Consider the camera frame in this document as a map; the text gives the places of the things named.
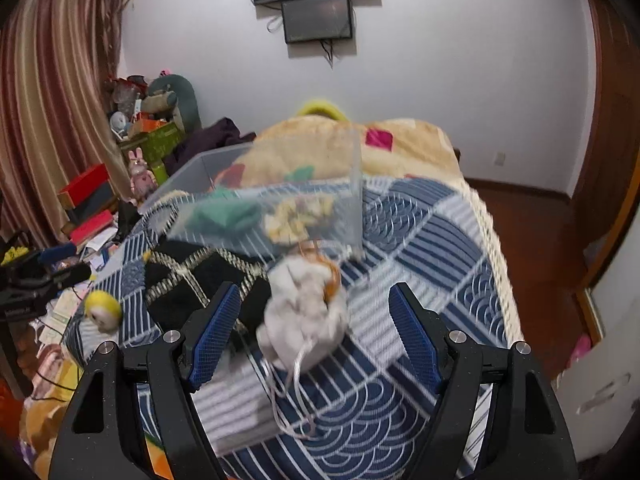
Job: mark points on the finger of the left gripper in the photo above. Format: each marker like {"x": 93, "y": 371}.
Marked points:
{"x": 58, "y": 253}
{"x": 68, "y": 277}

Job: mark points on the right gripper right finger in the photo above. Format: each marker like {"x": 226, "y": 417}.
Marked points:
{"x": 526, "y": 436}

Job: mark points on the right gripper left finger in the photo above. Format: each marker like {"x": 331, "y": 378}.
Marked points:
{"x": 101, "y": 436}

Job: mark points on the black bag with silver chain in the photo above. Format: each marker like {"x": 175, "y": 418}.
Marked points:
{"x": 180, "y": 278}

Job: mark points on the green knitted sock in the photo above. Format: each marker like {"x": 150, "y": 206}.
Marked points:
{"x": 225, "y": 213}

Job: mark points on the white drawstring pouch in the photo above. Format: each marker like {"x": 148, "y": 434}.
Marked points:
{"x": 305, "y": 320}

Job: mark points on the yellow white floral cloth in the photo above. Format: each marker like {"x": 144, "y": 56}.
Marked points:
{"x": 292, "y": 220}

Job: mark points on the red and grey boxes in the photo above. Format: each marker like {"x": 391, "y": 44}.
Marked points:
{"x": 85, "y": 200}

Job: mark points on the pink bunny toy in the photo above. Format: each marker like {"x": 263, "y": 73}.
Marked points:
{"x": 142, "y": 180}

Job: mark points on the green cardboard box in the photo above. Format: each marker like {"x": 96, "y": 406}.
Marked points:
{"x": 155, "y": 145}

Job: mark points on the blue white patterned bedspread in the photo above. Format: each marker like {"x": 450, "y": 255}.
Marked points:
{"x": 361, "y": 413}

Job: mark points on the grey green plush dinosaur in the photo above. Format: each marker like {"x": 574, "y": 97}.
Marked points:
{"x": 173, "y": 95}

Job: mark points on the dark purple garment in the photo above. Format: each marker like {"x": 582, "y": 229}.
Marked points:
{"x": 221, "y": 134}

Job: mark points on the striped pink brown curtain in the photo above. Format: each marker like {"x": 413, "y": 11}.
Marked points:
{"x": 57, "y": 58}

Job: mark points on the clear plastic storage box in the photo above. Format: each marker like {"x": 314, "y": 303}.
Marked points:
{"x": 166, "y": 213}

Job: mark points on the beige patchwork fleece blanket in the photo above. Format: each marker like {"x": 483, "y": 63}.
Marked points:
{"x": 331, "y": 149}

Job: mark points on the yellow plush pillow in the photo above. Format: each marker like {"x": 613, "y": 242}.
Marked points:
{"x": 322, "y": 108}

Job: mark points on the wall power socket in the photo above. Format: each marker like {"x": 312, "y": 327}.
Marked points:
{"x": 500, "y": 158}

